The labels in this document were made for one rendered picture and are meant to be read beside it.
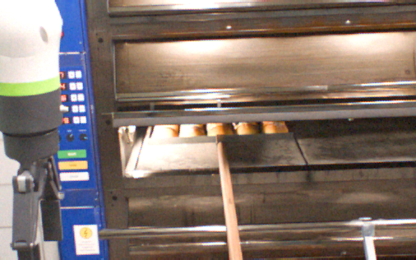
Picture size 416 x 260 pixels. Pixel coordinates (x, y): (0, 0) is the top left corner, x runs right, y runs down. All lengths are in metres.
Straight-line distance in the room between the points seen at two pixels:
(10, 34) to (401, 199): 1.59
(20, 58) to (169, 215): 1.32
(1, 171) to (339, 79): 1.12
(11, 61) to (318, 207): 1.44
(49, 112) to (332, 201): 1.39
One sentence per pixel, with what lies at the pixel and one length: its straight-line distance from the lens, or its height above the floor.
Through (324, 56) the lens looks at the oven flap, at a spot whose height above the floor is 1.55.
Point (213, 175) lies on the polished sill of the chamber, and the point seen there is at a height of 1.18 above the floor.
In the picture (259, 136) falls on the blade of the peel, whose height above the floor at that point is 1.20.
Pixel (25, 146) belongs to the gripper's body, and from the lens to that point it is 0.86.
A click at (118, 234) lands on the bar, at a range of 1.67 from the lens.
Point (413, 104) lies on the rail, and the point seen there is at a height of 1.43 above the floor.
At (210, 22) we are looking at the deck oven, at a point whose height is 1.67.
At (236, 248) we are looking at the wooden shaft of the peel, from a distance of 1.48.
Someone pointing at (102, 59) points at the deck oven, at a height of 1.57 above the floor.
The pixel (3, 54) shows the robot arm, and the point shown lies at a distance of 0.82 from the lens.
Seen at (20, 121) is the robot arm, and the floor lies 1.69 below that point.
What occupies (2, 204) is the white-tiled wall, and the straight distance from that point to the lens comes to 2.13.
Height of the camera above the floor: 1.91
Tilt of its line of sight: 17 degrees down
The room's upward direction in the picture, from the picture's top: 2 degrees counter-clockwise
